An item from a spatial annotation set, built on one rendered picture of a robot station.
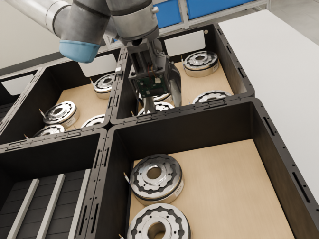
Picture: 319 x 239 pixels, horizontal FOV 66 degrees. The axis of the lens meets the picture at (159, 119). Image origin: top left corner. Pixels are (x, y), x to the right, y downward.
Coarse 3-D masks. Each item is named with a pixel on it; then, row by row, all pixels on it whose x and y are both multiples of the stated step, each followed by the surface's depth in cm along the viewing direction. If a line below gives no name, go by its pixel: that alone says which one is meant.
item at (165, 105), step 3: (156, 102) 64; (159, 102) 64; (162, 102) 64; (165, 102) 63; (156, 105) 64; (159, 105) 64; (162, 105) 63; (165, 105) 63; (168, 105) 63; (171, 105) 62; (162, 108) 62; (165, 108) 62; (168, 108) 62; (141, 111) 63; (138, 114) 63; (141, 114) 63
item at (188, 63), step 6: (192, 54) 79; (198, 54) 78; (210, 54) 76; (186, 60) 77; (210, 60) 73; (216, 60) 73; (186, 66) 75; (192, 66) 73; (198, 66) 72; (204, 66) 72
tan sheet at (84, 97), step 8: (72, 88) 90; (80, 88) 88; (88, 88) 87; (64, 96) 87; (72, 96) 85; (80, 96) 84; (88, 96) 82; (96, 96) 81; (80, 104) 80; (88, 104) 79; (96, 104) 77; (104, 104) 76; (80, 112) 76; (88, 112) 75; (96, 112) 74; (104, 112) 73; (80, 120) 73; (72, 128) 71
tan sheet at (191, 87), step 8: (176, 64) 83; (184, 72) 78; (216, 72) 73; (184, 80) 75; (192, 80) 74; (200, 80) 73; (208, 80) 71; (216, 80) 70; (224, 80) 70; (184, 88) 72; (192, 88) 71; (200, 88) 70; (208, 88) 69; (216, 88) 68; (224, 88) 67; (184, 96) 69; (192, 96) 68; (184, 104) 66
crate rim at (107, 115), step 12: (120, 48) 80; (72, 60) 83; (120, 60) 73; (36, 84) 77; (24, 96) 72; (108, 108) 56; (12, 120) 64; (108, 120) 52; (0, 132) 60; (60, 132) 54; (72, 132) 52; (12, 144) 55
